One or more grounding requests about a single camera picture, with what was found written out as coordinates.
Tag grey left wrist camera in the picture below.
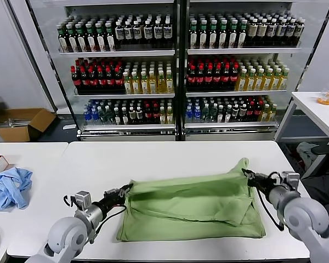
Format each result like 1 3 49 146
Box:
75 191 93 212

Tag glass door drinks cabinet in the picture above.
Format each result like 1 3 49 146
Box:
5 0 181 142
180 0 329 142

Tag green polo shirt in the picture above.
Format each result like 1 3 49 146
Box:
116 157 266 242

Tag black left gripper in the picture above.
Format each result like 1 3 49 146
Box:
92 183 134 215

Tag crumpled light blue shirt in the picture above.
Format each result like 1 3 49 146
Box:
0 167 33 211

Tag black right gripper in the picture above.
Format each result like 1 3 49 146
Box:
241 168 275 195

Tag silver metal parts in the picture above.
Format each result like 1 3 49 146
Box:
7 117 30 128

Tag black office chair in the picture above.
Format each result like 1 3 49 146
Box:
301 144 329 205

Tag open cardboard box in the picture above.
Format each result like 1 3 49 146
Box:
0 108 57 143

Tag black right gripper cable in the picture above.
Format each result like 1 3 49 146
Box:
256 188 285 231

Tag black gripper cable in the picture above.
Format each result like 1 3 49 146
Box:
93 204 127 243
256 188 285 231

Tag grey green garment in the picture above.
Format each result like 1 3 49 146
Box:
296 142 319 165

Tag dark bottle blue white label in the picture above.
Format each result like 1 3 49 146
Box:
285 19 295 46
294 19 304 46
124 21 133 42
115 21 124 42
153 19 162 42
163 19 172 42
266 19 276 46
133 21 142 42
143 19 152 42
276 19 286 46

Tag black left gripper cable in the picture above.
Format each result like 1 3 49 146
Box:
93 204 127 243

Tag white side table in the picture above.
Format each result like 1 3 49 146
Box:
273 92 329 153

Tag clear cup orange liquid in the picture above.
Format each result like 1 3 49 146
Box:
317 83 329 106

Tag green cap white label bottle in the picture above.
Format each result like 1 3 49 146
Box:
188 21 198 49
197 21 208 49
76 24 87 53
66 24 77 53
207 21 218 49
58 24 68 53
105 24 115 53
217 21 228 49
227 21 237 49
95 24 106 53
237 21 247 49
86 24 96 53

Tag white metal cabinet shelf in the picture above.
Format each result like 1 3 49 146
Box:
59 50 177 58
80 124 177 132
187 48 303 55
185 90 288 98
73 93 177 99
184 122 278 129

